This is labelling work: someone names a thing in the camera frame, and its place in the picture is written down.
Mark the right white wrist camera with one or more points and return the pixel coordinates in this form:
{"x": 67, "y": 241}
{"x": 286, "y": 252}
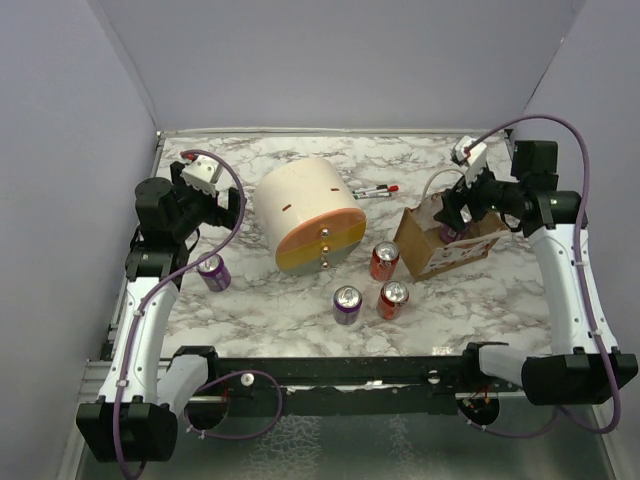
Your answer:
{"x": 471, "y": 160}

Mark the cream cylindrical container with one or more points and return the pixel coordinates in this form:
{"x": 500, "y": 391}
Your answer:
{"x": 308, "y": 215}

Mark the purple can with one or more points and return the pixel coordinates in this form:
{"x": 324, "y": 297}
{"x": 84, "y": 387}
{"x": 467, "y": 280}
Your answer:
{"x": 449, "y": 235}
{"x": 213, "y": 272}
{"x": 347, "y": 302}

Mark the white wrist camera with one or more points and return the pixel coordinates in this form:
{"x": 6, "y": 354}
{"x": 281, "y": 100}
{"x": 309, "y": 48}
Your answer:
{"x": 202, "y": 173}
{"x": 471, "y": 160}

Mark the red capped marker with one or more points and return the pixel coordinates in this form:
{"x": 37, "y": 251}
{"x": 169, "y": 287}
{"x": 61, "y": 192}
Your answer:
{"x": 391, "y": 189}

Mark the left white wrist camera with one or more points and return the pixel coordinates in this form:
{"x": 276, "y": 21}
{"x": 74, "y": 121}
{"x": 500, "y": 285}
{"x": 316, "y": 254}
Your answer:
{"x": 202, "y": 173}

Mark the black base frame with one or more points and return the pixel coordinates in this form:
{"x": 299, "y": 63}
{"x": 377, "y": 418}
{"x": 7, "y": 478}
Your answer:
{"x": 345, "y": 386}

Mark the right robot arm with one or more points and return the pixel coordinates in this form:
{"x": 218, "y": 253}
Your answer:
{"x": 585, "y": 362}

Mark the red can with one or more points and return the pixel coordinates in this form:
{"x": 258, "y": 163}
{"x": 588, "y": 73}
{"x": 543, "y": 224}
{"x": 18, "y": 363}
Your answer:
{"x": 385, "y": 256}
{"x": 394, "y": 295}

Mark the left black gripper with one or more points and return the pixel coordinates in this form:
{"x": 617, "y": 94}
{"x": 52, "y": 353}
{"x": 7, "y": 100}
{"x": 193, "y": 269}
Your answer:
{"x": 219, "y": 215}

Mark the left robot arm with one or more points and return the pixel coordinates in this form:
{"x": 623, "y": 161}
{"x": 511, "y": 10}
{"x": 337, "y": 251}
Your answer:
{"x": 134, "y": 417}

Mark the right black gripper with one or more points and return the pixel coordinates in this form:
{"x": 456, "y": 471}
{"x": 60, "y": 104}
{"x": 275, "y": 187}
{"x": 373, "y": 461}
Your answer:
{"x": 450, "y": 213}

